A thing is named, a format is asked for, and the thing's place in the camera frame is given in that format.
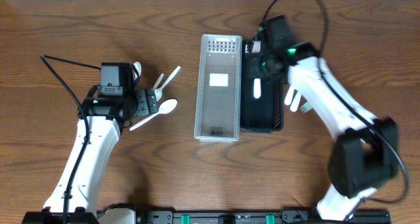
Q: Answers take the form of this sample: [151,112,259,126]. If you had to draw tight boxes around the white plastic fork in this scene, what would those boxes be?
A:
[253,78,262,99]

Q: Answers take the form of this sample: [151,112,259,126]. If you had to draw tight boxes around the thick white plastic spoon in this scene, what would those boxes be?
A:
[284,85,295,106]

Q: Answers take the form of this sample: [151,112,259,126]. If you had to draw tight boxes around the mint green plastic fork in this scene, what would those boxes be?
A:
[300,101,313,113]

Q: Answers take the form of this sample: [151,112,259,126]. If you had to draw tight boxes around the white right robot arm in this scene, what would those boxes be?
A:
[247,41,400,221]

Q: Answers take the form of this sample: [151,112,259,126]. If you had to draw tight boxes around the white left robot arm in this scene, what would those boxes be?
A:
[43,116,122,213]

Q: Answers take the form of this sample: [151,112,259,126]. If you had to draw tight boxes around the thin white spoon long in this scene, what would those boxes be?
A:
[159,66,181,95]

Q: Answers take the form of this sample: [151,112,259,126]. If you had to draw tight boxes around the dark green plastic basket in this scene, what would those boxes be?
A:
[240,40,284,133]

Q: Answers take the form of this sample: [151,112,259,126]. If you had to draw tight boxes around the clear plastic basket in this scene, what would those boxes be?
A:
[194,34,242,143]

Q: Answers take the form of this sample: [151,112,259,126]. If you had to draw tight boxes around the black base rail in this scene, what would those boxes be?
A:
[21,204,392,224]

